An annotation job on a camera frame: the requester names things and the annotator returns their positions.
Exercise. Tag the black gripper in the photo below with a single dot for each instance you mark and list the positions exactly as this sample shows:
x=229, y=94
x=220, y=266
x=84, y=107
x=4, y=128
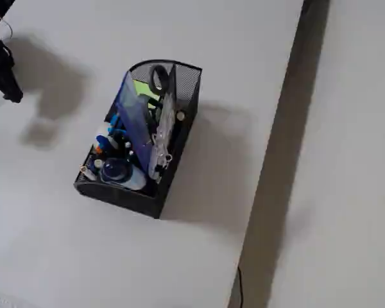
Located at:
x=4, y=73

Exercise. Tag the grey black scissors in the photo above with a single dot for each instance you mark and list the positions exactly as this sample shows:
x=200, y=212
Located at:
x=158, y=91

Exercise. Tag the clear plastic container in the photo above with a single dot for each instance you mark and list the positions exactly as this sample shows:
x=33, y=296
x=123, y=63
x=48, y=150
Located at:
x=165, y=122

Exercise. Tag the orange cap glue stick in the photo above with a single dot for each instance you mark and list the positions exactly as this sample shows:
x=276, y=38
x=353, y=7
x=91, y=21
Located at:
x=99, y=149

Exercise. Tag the blue eraser pair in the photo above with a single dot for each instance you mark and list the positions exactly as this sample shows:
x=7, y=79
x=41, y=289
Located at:
x=116, y=121

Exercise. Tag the dark round tape dispenser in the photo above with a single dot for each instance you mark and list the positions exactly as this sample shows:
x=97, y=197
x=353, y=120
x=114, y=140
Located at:
x=113, y=168

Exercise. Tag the green sticky note pad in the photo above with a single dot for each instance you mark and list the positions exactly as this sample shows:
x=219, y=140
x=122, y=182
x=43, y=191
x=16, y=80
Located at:
x=141, y=88

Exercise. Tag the black mesh desk organizer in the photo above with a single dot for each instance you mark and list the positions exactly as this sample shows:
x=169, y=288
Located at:
x=128, y=199

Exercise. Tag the small silver round magnet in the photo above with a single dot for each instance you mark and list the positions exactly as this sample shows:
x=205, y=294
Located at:
x=180, y=115

